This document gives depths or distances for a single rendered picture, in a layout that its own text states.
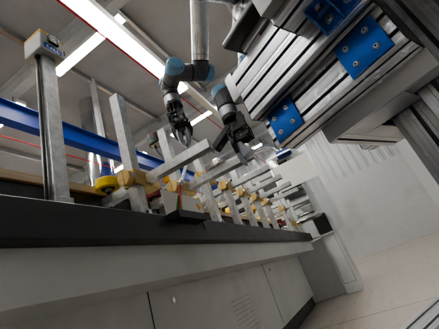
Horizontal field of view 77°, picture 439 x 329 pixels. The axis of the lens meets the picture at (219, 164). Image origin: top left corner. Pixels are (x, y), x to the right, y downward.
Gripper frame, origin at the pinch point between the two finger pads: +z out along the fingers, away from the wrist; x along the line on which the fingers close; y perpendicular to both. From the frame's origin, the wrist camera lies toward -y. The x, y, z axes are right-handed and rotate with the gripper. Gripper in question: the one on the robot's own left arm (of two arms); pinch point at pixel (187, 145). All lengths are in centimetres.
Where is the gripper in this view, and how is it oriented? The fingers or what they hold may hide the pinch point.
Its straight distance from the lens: 116.4
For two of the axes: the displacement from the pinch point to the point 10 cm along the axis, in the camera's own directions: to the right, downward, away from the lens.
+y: -1.4, -3.8, -9.2
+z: 3.1, 8.6, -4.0
